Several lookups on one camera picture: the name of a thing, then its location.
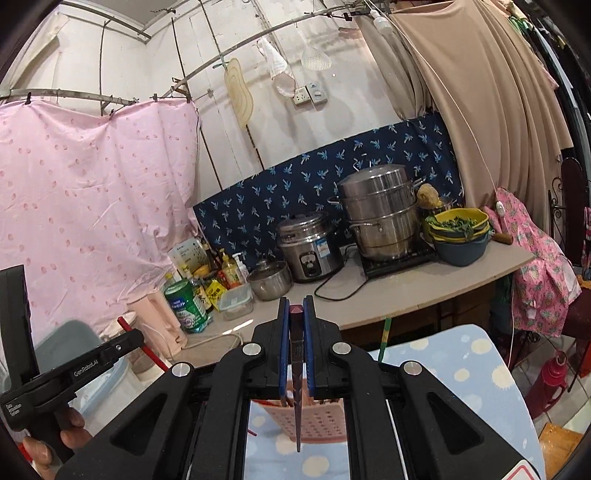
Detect blue polka-dot tablecloth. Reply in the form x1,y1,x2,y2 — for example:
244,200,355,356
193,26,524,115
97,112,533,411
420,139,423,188
245,323,548,480

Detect metal curtain rail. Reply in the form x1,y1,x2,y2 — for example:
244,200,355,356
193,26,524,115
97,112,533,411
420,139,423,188
0,0,370,116

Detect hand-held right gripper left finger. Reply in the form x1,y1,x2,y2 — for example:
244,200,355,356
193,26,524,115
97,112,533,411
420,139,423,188
55,296,293,480

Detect yellow bowl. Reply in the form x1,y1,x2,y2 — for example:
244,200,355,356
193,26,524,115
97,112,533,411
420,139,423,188
425,208,490,243

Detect steel steamer pot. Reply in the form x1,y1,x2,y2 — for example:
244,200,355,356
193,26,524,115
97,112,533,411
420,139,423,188
329,164,428,261

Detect hanging dark clothes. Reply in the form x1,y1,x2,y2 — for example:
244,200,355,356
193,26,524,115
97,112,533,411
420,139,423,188
503,0,591,153

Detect steel rice cooker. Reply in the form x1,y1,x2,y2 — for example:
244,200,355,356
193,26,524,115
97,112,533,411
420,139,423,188
276,211,345,283

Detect yellow oil bottle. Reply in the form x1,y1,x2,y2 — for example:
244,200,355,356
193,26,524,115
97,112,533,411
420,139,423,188
219,249,243,289

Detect beige hanging paddle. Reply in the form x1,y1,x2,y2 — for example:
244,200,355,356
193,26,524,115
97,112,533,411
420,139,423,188
224,58,254,127

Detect person's left hand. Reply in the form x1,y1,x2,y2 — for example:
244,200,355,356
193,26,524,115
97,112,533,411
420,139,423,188
22,406,93,469

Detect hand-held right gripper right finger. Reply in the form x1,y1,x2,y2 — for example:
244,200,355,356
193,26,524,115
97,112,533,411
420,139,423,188
302,295,546,480

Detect white slotted ladle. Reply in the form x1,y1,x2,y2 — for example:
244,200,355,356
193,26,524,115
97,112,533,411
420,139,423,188
301,34,332,71

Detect white plastic storage bin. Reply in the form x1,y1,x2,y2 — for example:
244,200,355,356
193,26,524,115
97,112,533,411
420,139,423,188
74,355,132,428

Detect red chopstick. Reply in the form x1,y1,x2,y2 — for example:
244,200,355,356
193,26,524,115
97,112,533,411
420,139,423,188
116,315,172,371

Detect yellow packet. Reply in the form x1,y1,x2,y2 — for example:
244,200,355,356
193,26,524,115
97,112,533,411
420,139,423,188
205,281,227,312

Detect small steel lidded pot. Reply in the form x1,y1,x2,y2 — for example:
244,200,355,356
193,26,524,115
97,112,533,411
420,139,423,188
246,259,293,302

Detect glass food container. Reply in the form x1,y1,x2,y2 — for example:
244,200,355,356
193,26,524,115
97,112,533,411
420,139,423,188
217,285,254,321

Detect white green carton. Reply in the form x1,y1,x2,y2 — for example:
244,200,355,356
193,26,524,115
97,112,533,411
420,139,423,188
167,237,208,278

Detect pink kettle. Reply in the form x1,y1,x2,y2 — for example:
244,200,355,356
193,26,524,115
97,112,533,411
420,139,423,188
127,288,189,361

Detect black induction cooker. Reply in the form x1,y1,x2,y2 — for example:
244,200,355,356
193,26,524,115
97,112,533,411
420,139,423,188
358,240,437,278

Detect green tin can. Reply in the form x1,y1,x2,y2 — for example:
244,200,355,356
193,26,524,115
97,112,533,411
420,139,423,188
163,272,208,334

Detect pink floral garment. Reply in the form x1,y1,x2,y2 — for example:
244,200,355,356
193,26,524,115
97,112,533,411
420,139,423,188
489,188,583,337

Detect black power cable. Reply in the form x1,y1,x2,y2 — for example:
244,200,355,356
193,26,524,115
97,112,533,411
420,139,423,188
314,258,370,302

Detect blue bowl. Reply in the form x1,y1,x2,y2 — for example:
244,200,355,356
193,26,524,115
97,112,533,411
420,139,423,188
431,231,491,267

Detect wooden stool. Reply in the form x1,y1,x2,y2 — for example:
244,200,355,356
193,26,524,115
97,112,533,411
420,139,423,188
538,421,583,467

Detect hanging white cloth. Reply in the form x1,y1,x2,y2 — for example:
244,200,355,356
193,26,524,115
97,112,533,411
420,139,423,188
256,38,296,97

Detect pink plastic utensil holder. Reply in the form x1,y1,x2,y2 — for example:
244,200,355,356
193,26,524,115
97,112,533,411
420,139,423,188
252,398,348,445

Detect grey-blue bin lid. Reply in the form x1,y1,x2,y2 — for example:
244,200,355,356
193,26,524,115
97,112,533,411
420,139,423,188
36,320,103,370

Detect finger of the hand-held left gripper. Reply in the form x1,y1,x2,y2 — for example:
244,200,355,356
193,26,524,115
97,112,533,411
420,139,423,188
99,327,147,367

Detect navy leaf-print cloth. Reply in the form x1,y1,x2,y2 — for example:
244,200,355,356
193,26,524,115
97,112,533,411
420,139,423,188
193,113,465,273

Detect green chopstick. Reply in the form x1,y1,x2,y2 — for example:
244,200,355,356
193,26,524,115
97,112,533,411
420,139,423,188
378,318,393,365

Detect white power cable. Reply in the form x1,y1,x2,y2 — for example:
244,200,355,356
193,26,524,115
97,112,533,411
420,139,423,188
185,332,243,357

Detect dark ornate chair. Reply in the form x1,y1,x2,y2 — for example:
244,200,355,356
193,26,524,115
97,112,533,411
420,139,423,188
549,157,591,278

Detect pink spotted curtain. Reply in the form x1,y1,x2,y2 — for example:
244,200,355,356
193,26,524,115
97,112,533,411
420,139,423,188
0,99,201,333

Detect dark sauce bottle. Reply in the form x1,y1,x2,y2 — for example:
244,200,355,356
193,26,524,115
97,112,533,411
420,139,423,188
201,240,220,273

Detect red thermos bottle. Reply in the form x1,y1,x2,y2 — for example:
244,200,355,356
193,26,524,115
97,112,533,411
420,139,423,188
526,351,573,418

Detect beige curtain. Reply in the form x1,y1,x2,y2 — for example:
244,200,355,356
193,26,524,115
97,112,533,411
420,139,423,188
360,0,575,217

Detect white light bulb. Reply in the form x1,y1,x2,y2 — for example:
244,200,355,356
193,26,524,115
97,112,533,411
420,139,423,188
369,7,394,35

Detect green leafy vegetables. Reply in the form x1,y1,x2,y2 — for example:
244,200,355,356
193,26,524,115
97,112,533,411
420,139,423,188
427,212,478,234

